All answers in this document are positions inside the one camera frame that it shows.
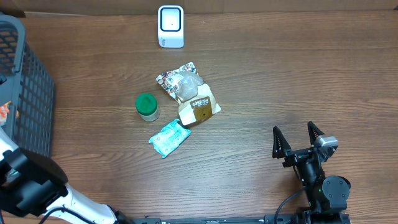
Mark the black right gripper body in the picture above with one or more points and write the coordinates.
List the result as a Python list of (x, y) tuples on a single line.
[(296, 158)]

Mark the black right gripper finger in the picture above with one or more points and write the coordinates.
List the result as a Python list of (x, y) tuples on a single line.
[(281, 148), (315, 134)]

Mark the beige brown snack pouch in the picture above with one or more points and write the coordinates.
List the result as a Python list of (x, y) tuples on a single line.
[(195, 99)]

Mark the teal snack packet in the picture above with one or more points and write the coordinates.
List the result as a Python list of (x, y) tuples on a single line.
[(169, 138)]

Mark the green lid jar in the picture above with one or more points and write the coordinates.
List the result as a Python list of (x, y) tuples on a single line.
[(147, 107)]

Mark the orange snack pack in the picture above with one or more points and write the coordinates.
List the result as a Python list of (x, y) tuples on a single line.
[(4, 111)]

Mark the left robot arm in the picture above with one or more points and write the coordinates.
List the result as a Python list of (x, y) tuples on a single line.
[(34, 184)]

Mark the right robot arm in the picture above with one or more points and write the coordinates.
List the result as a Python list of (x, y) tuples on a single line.
[(327, 196)]

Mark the grey plastic mesh basket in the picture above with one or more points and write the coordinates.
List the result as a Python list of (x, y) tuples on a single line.
[(27, 89)]

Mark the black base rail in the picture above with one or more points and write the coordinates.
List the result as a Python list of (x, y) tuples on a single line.
[(267, 219)]

